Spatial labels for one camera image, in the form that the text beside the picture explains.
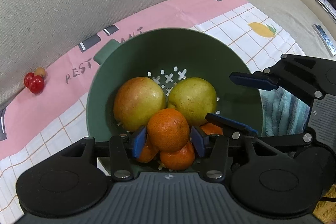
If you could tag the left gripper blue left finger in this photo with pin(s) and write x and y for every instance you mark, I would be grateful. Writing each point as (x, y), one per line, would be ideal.
(123, 148)

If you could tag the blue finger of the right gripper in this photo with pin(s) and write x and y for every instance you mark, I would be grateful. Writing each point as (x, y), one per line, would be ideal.
(230, 127)
(273, 78)

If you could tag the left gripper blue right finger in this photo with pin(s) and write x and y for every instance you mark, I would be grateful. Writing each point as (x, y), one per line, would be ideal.
(212, 150)

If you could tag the orange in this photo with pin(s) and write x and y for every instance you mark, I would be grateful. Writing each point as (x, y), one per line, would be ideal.
(179, 160)
(148, 152)
(211, 129)
(168, 130)

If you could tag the yellow-green pear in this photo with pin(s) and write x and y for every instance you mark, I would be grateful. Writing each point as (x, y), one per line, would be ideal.
(194, 98)

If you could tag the red cherry tomato front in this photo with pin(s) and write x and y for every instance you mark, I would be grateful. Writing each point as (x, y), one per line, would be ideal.
(36, 84)

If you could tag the red cherry tomato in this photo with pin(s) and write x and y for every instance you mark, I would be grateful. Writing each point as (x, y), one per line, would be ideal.
(36, 84)
(27, 79)

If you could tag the striped teal clothing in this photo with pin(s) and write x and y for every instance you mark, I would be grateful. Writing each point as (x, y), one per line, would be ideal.
(284, 114)

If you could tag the pink and white tablecloth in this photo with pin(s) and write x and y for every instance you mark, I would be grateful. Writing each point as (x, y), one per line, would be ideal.
(36, 127)

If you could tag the green colander bowl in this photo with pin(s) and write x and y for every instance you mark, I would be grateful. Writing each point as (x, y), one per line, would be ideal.
(168, 56)

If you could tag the small brown fruit by sofa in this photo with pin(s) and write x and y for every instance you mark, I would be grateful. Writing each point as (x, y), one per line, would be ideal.
(40, 71)

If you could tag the red cherry tomato back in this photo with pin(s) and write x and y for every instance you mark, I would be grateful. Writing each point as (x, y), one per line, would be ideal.
(27, 79)

